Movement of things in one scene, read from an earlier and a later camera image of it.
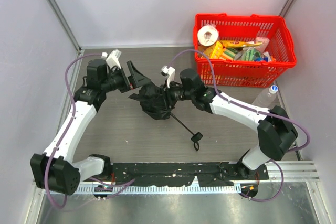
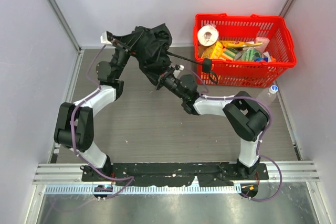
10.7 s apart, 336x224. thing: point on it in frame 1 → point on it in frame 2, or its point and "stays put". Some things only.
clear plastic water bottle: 266,99 stays put
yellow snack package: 237,44 stays put
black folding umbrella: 153,98 → 151,44
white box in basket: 264,41 stays put
